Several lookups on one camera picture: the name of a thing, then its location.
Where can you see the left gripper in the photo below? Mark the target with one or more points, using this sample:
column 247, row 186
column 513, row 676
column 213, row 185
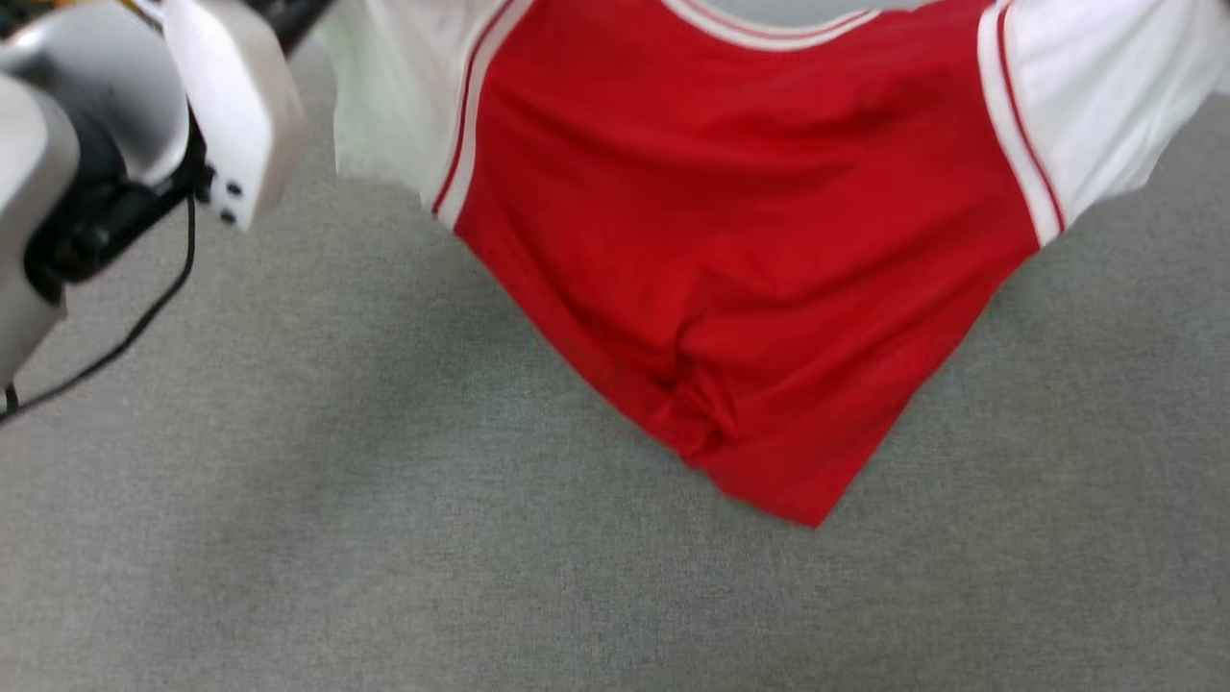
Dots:
column 288, row 19

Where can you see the red and white jersey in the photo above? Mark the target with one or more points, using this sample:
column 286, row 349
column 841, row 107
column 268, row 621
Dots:
column 750, row 240

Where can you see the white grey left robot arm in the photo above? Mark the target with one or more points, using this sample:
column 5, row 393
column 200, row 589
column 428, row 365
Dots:
column 86, row 115

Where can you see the grey fabric sofa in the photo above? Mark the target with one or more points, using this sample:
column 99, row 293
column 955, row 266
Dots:
column 480, row 538

